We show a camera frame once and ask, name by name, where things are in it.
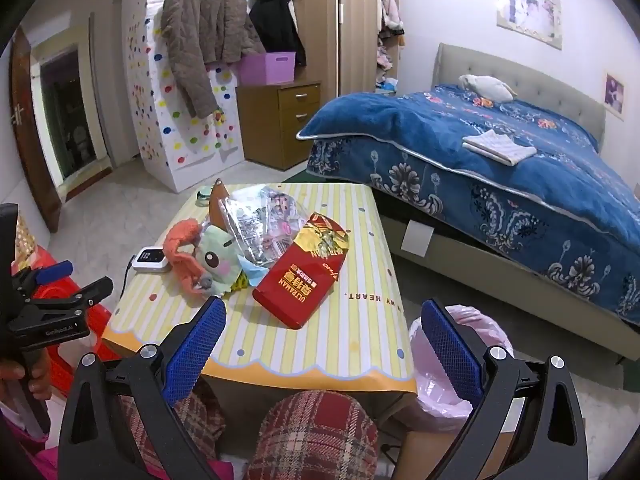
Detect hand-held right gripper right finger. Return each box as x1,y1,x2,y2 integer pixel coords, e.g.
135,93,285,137
390,299,591,480

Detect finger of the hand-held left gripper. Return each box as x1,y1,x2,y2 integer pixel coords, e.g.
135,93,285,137
12,260,73,301
12,276,115,316

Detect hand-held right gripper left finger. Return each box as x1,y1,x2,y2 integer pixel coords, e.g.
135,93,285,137
57,296,228,480

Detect trash bin with pink bag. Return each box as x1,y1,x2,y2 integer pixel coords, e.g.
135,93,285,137
409,305,516,433

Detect red snack bag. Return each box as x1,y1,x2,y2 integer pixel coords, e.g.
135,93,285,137
252,211,349,331

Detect clear plastic bag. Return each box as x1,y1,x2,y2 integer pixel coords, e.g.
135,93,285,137
217,185,313,268

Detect person's left forearm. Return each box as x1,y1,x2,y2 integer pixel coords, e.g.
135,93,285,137
0,400,63,480

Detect person's left hand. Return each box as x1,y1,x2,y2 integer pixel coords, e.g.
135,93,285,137
0,352,53,401

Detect red plastic stool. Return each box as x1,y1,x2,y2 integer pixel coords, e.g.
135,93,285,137
10,245,121,396

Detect gold patterned bag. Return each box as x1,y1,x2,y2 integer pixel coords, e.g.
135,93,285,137
15,215,38,261

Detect person's left leg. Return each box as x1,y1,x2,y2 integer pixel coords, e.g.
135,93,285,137
120,380,226,466

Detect person's leg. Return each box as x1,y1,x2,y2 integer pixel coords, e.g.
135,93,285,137
120,380,226,466
247,390,378,480

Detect green orange plush toy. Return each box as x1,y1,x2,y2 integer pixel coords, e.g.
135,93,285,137
162,217,246,301

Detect cardboard box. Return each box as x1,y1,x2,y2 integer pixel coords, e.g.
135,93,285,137
400,427,516,480

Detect yellow striped tablecloth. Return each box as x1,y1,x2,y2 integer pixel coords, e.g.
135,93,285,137
102,182,418,396

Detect grey upholstered bed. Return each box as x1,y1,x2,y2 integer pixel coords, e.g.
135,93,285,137
375,42,640,391

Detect white paper sheet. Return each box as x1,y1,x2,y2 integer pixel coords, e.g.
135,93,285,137
401,220,435,256

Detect brown wooden door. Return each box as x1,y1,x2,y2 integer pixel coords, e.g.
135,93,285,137
9,25,61,233

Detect person's right leg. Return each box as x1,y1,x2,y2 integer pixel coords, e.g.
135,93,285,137
247,390,378,480

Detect bed with blue blanket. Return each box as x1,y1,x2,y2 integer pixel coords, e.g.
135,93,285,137
296,84,640,331

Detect white polka-dot cabinet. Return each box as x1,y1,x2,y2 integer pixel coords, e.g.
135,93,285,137
122,0,246,193

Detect green floor mat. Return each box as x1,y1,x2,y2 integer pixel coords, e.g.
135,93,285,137
280,167,321,186

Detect folded white cloth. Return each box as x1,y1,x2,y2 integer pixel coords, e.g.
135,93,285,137
461,129,537,167

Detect wooden drawer cabinet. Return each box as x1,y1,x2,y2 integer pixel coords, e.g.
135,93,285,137
236,80,323,171

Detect white plush toy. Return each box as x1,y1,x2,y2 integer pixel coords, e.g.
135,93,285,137
457,74,518,103

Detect brown quilted jacket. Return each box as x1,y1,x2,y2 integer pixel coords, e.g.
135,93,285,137
160,0,266,120

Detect pink storage basket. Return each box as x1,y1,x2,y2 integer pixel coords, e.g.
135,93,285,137
239,51,296,86

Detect pile of folded clothes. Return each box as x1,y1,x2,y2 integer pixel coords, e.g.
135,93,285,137
375,40,401,93

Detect black jacket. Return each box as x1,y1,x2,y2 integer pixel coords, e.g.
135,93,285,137
248,0,307,68

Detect wooden wardrobe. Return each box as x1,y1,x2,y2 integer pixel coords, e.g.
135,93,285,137
272,0,401,98

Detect hanging pale clothes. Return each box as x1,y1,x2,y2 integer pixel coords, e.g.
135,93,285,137
376,0,405,36

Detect small wall picture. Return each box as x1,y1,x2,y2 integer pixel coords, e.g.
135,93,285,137
603,71,626,121

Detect large wall poster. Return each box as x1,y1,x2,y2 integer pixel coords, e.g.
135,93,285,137
494,0,563,51

